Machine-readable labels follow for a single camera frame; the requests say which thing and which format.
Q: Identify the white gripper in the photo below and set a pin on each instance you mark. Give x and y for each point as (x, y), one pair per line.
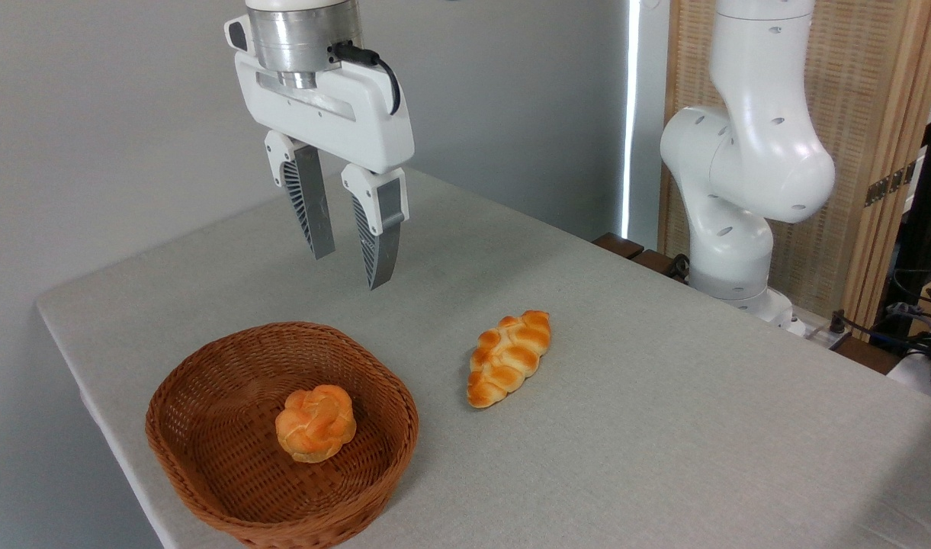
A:
(335, 114)

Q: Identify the round knotted bread roll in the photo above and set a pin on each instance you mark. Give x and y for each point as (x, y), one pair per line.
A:
(316, 423)

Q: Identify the long braided bread loaf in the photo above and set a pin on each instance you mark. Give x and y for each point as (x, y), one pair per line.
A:
(507, 358)

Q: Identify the brown wicker basket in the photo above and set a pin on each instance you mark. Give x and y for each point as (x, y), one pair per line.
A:
(229, 427)

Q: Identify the dark brown wooden block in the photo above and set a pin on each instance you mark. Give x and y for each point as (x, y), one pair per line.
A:
(656, 263)
(619, 245)

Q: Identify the bamboo folding screen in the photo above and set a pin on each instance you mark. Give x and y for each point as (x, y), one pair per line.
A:
(861, 91)

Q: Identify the dark brown wooden board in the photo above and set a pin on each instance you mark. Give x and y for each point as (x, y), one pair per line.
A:
(865, 354)

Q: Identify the metal screen hinge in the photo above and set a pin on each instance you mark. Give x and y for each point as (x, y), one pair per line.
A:
(888, 184)

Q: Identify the black upright stand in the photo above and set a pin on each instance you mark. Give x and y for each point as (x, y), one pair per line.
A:
(930, 213)

